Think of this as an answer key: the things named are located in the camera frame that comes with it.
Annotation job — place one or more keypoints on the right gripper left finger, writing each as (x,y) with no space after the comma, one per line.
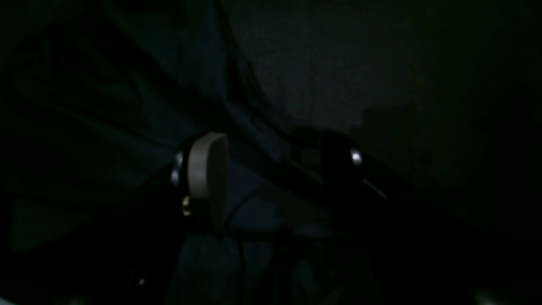
(199,176)

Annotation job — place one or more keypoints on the dark blue t-shirt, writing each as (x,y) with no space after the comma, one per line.
(96,111)

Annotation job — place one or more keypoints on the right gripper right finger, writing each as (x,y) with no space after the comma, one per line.
(366,196)

